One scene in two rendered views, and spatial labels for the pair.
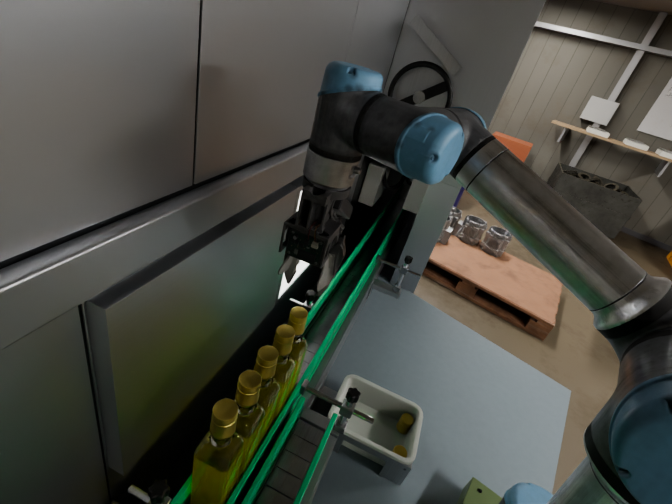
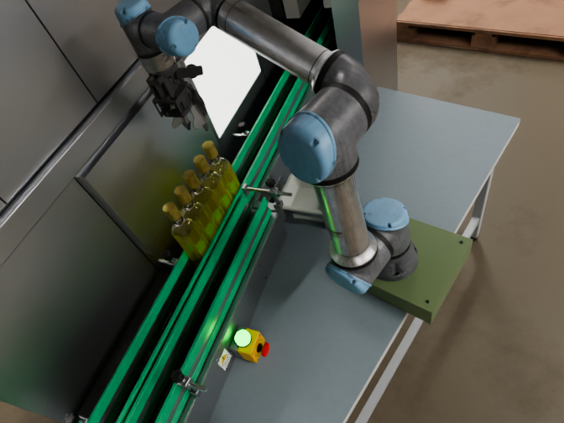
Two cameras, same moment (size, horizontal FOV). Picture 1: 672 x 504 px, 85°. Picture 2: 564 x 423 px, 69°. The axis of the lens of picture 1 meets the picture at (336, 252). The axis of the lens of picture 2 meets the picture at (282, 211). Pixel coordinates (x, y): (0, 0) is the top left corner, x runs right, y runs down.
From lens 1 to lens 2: 64 cm
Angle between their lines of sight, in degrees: 26
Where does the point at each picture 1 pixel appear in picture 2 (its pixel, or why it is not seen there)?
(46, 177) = (29, 136)
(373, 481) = (321, 233)
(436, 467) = not seen: hidden behind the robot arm
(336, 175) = (156, 65)
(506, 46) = not seen: outside the picture
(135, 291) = (95, 165)
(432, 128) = (164, 31)
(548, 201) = (259, 31)
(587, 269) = (289, 65)
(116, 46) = (20, 72)
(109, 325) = (91, 184)
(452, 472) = not seen: hidden behind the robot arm
